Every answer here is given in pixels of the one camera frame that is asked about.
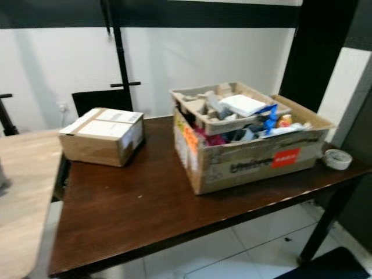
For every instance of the small taped cardboard box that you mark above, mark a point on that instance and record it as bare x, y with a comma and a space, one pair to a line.
93, 148

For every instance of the large open cardboard box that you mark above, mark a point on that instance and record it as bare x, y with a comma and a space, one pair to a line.
250, 165

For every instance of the dark wooden table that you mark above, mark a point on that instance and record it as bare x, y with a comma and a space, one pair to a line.
139, 215

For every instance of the black metal pole stand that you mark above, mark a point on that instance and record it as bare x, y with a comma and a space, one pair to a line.
121, 52

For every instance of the white wall socket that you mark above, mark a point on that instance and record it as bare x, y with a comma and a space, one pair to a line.
61, 107

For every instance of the white tape roll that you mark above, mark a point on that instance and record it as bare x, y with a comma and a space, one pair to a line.
331, 161

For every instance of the white packet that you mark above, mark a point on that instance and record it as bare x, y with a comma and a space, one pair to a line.
244, 105

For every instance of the black flat panel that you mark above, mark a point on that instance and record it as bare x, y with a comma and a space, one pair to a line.
99, 100

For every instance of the light wooden table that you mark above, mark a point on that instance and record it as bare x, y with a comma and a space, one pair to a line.
23, 197

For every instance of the black floor mat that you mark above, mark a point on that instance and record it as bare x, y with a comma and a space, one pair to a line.
325, 267

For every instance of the grey pulp packaging tray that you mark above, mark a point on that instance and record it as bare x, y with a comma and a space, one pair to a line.
215, 125

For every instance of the magenta wrapper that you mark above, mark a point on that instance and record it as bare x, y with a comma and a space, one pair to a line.
209, 138

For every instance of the blue ribbon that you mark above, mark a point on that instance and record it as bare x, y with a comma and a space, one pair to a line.
270, 121

